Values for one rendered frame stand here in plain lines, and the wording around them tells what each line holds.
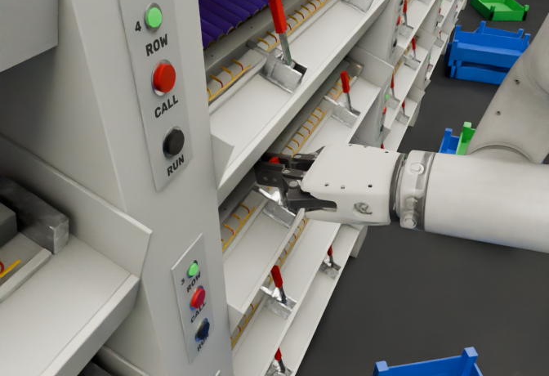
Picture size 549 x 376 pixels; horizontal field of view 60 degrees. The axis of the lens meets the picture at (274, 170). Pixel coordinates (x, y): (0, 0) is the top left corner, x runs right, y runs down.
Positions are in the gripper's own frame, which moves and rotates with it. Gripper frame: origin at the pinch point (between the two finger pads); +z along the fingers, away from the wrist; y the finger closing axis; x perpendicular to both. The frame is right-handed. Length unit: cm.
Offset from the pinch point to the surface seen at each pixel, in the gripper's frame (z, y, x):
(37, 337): -3.3, -33.8, 11.7
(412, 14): 1, 84, -7
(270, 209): 1.1, -0.9, -5.8
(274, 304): 3.3, -1.0, -24.5
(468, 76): -8, 160, -56
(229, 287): 0.4, -13.2, -7.0
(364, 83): 0.8, 40.7, -6.8
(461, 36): -2, 179, -46
